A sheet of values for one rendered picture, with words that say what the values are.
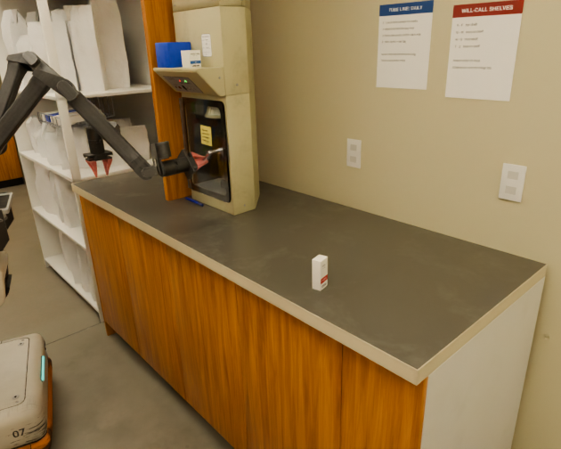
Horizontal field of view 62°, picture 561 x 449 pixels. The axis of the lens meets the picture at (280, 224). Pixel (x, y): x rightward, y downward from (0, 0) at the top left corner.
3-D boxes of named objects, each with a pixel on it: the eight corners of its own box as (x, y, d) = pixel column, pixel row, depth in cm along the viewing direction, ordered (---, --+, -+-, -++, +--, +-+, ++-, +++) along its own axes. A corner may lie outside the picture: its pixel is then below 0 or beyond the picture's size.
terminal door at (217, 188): (191, 188, 207) (182, 96, 193) (231, 203, 186) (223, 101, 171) (190, 189, 207) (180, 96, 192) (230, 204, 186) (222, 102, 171)
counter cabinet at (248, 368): (201, 294, 317) (188, 166, 284) (502, 489, 174) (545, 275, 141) (106, 334, 276) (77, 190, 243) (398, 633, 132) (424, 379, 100)
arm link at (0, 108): (21, 59, 203) (6, 45, 193) (50, 63, 201) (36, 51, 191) (-13, 153, 195) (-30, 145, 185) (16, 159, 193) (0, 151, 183)
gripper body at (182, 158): (186, 147, 177) (169, 151, 172) (198, 170, 175) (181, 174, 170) (181, 157, 182) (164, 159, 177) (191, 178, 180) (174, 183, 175)
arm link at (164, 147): (142, 176, 175) (142, 178, 167) (135, 146, 172) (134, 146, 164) (174, 170, 178) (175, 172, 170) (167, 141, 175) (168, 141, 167)
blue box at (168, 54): (179, 66, 187) (177, 42, 184) (192, 66, 180) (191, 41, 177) (157, 67, 181) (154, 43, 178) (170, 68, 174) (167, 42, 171)
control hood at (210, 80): (180, 91, 193) (177, 66, 189) (226, 95, 170) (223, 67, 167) (155, 93, 186) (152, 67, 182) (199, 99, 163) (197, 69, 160)
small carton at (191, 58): (193, 67, 175) (191, 50, 173) (201, 67, 172) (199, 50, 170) (182, 68, 172) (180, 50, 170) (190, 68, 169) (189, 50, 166)
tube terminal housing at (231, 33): (235, 186, 226) (223, 13, 197) (280, 200, 203) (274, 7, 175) (191, 198, 210) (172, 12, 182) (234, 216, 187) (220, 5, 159)
